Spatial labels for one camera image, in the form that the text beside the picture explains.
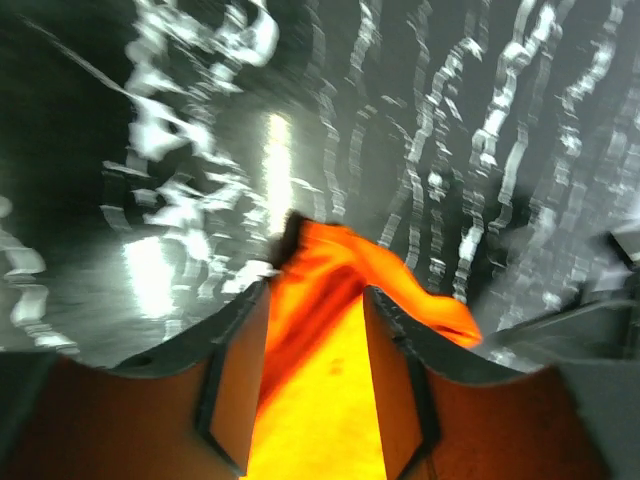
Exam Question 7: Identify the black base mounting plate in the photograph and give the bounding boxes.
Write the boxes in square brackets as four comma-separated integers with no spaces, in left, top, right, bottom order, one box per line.
[485,298,639,364]

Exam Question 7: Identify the orange t shirt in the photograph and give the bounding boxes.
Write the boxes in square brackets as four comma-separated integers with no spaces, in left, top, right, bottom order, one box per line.
[248,212,482,480]

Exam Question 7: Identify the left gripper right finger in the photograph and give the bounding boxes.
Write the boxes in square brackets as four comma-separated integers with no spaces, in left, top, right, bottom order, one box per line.
[364,287,613,479]

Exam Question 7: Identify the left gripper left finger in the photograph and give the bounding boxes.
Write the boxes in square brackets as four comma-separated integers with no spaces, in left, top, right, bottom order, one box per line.
[14,281,269,479]

